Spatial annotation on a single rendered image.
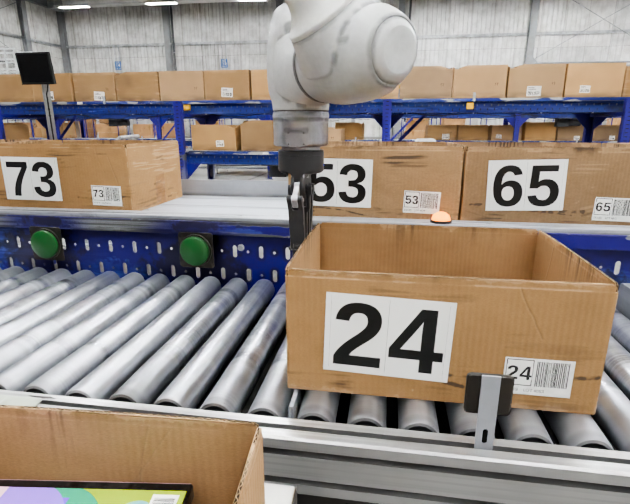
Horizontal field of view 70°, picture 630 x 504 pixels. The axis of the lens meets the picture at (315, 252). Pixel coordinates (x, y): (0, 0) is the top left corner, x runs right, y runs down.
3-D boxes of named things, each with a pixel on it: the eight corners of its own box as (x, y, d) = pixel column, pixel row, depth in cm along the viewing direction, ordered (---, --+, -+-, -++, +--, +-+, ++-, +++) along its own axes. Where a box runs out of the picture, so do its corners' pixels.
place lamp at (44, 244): (31, 258, 113) (26, 231, 111) (35, 257, 114) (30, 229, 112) (56, 259, 112) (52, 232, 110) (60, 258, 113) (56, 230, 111)
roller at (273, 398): (272, 411, 55) (285, 445, 56) (327, 276, 105) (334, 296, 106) (235, 419, 57) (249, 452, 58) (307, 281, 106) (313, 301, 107)
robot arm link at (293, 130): (265, 111, 69) (267, 151, 71) (325, 111, 68) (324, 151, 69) (279, 112, 78) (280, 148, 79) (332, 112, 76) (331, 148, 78)
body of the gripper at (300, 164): (284, 146, 79) (285, 199, 81) (272, 149, 71) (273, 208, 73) (327, 147, 78) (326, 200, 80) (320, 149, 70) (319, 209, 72)
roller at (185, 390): (139, 426, 59) (152, 398, 58) (253, 289, 109) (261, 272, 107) (172, 445, 59) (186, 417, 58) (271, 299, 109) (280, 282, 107)
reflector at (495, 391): (459, 459, 52) (467, 374, 49) (458, 453, 53) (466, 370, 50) (504, 464, 51) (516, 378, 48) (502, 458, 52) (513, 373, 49)
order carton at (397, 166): (287, 218, 108) (286, 145, 103) (308, 199, 136) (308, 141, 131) (459, 224, 102) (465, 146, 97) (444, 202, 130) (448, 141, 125)
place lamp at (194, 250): (180, 265, 107) (177, 236, 105) (182, 264, 108) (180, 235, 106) (208, 267, 106) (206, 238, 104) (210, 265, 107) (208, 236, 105)
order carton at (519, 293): (285, 388, 61) (282, 269, 57) (317, 306, 89) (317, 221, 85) (598, 416, 56) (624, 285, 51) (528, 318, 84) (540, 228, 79)
